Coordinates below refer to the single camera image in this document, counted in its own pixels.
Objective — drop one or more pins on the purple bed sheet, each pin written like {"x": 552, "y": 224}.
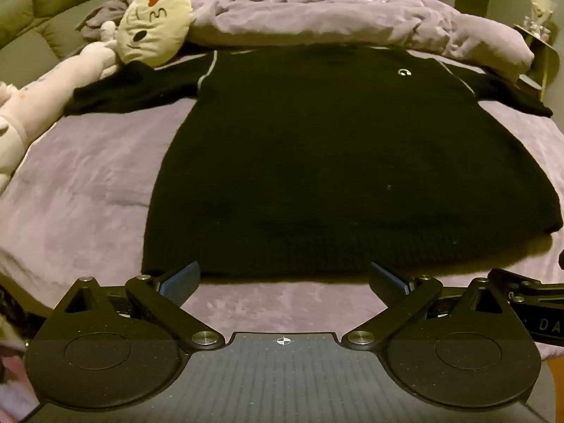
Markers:
{"x": 88, "y": 176}

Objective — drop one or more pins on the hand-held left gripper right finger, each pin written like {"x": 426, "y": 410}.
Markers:
{"x": 387, "y": 283}

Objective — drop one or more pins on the purple duvet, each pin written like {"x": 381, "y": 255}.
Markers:
{"x": 330, "y": 17}

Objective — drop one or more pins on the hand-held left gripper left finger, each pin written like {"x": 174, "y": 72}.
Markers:
{"x": 181, "y": 283}

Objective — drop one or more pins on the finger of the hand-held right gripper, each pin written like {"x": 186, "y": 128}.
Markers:
{"x": 524, "y": 283}

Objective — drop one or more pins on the wrapped bouquet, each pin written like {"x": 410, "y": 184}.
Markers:
{"x": 541, "y": 15}

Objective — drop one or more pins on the wooden nightstand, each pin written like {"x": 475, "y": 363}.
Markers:
{"x": 544, "y": 66}

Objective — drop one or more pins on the patterned cloth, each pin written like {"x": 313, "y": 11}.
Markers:
{"x": 11, "y": 361}

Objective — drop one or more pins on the black t-shirt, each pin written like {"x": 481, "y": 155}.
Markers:
{"x": 343, "y": 163}

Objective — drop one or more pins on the green sofa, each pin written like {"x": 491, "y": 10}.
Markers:
{"x": 26, "y": 22}

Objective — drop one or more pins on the cream cat face pillow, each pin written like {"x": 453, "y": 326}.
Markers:
{"x": 150, "y": 31}

